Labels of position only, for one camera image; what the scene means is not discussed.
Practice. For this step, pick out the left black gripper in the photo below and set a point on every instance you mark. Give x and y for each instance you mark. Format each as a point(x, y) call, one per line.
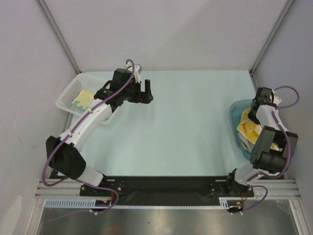
point(145, 97)

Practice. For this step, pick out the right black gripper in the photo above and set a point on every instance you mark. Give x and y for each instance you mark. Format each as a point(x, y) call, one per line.
point(254, 105)

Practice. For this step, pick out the yellow towel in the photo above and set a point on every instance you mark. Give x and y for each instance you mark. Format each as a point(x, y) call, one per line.
point(249, 132)

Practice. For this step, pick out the teal and cream towel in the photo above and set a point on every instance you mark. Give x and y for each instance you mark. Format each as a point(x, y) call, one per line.
point(83, 100)

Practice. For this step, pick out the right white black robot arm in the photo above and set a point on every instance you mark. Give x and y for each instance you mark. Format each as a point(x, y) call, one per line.
point(263, 135)

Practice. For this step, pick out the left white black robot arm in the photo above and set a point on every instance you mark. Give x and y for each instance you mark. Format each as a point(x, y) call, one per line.
point(64, 152)

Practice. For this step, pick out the blue translucent plastic tub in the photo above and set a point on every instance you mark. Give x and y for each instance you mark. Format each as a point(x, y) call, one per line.
point(236, 110)

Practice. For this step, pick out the white perforated plastic basket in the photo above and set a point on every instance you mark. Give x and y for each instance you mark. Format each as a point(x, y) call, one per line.
point(78, 94)

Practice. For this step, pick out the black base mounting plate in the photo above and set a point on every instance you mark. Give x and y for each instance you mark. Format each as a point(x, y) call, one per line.
point(168, 188)

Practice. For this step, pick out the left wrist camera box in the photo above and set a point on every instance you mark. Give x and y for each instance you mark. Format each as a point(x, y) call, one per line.
point(137, 71)

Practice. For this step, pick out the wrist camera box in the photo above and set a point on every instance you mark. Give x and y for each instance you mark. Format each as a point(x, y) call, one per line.
point(274, 99)
point(137, 71)

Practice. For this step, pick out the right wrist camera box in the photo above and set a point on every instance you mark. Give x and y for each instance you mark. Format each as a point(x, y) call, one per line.
point(274, 99)

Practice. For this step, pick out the slotted cable duct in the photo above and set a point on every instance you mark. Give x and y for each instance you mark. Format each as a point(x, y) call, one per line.
point(100, 204)

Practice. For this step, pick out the aluminium frame rail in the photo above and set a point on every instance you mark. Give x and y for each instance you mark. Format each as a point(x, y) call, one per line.
point(274, 189)

